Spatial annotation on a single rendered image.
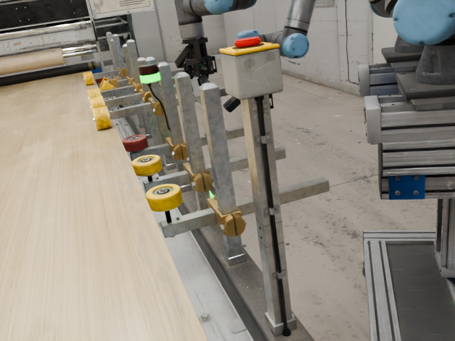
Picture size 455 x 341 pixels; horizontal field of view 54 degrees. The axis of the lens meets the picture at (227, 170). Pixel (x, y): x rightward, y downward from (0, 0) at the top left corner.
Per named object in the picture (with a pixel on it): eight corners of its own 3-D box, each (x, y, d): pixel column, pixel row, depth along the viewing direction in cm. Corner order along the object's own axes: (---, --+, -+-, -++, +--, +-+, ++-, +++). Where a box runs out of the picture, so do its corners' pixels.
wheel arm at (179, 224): (323, 189, 117) (322, 174, 115) (330, 194, 114) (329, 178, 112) (162, 235, 106) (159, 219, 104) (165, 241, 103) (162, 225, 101)
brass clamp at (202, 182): (202, 174, 135) (200, 158, 133) (216, 189, 123) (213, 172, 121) (183, 178, 134) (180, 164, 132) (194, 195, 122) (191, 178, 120)
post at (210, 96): (242, 270, 111) (213, 80, 94) (246, 277, 108) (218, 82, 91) (229, 274, 111) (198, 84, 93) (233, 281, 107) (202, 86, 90)
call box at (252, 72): (265, 89, 72) (261, 40, 70) (284, 96, 66) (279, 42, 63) (225, 98, 71) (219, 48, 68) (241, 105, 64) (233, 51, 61)
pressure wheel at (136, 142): (150, 162, 154) (143, 131, 150) (154, 170, 147) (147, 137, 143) (127, 168, 152) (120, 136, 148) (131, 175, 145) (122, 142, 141)
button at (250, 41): (256, 47, 68) (254, 36, 67) (266, 49, 64) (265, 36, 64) (231, 51, 67) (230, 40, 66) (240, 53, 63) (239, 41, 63)
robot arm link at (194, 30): (174, 26, 138) (195, 22, 143) (177, 41, 140) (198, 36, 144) (187, 24, 132) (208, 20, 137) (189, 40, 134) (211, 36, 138)
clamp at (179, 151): (181, 147, 157) (179, 134, 155) (191, 158, 145) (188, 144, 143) (166, 151, 155) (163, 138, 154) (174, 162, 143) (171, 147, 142)
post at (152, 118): (166, 163, 202) (144, 56, 185) (167, 165, 199) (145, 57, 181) (158, 165, 201) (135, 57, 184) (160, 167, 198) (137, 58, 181)
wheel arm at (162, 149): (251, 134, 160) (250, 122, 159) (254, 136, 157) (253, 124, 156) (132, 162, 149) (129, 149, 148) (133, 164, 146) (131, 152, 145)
